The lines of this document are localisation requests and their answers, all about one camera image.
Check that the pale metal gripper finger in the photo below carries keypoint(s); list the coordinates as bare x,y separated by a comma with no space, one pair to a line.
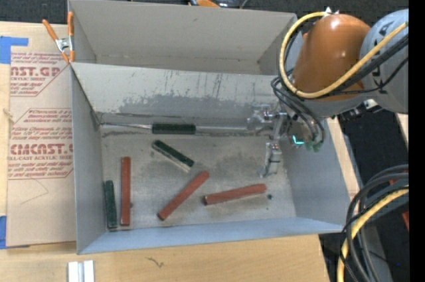
274,154
265,118

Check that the grey metal bin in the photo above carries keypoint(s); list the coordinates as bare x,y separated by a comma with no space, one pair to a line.
232,161

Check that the red-brown flat block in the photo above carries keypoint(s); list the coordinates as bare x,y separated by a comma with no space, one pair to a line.
183,195
125,191
235,194

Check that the dark green flat block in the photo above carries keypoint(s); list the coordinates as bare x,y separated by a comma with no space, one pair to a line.
174,153
173,128
110,204

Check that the brown cardboard board, red print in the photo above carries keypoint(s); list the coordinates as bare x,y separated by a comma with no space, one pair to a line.
40,194

